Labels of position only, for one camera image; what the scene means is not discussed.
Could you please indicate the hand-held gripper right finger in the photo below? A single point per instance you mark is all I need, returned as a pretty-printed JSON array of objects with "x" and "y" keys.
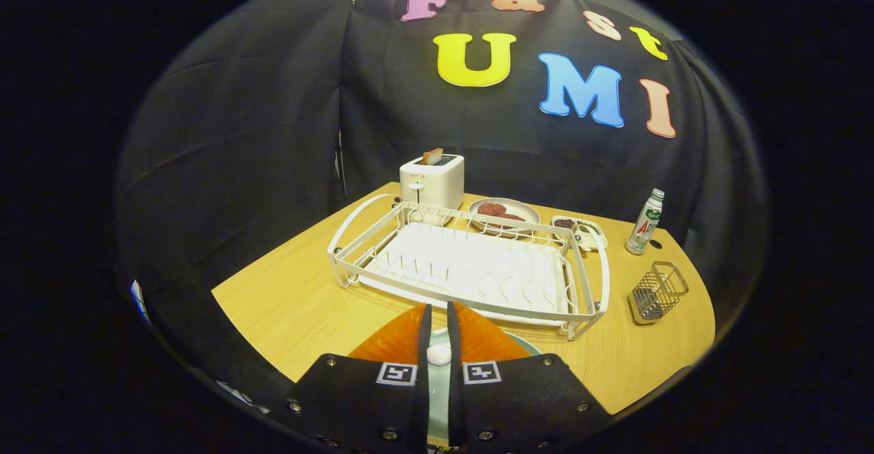
[{"x": 519, "y": 406}]

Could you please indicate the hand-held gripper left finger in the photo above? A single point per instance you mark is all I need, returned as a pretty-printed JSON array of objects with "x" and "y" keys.
[{"x": 362, "y": 406}]

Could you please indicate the pale green plate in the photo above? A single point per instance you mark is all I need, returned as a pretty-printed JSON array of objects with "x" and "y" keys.
[{"x": 438, "y": 406}]

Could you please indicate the grey plate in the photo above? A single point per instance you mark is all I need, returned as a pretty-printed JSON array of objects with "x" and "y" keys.
[{"x": 526, "y": 209}]

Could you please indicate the white divided tray with beans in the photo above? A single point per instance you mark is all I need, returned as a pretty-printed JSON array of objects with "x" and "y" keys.
[{"x": 590, "y": 235}]

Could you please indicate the red meat patty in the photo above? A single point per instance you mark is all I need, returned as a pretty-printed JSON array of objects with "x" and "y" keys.
[
  {"x": 491, "y": 209},
  {"x": 509, "y": 218}
]

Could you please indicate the white drink bottle, green label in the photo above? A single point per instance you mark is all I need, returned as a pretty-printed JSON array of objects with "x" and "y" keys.
[{"x": 643, "y": 225}]

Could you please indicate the white toaster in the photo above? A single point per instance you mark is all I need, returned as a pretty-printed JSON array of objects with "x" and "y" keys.
[{"x": 431, "y": 181}]

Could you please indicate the brown toast slice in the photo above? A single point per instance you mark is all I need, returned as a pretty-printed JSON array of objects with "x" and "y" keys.
[{"x": 432, "y": 156}]

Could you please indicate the black backdrop cloth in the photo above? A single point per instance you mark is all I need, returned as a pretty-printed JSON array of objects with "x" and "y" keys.
[{"x": 239, "y": 133}]

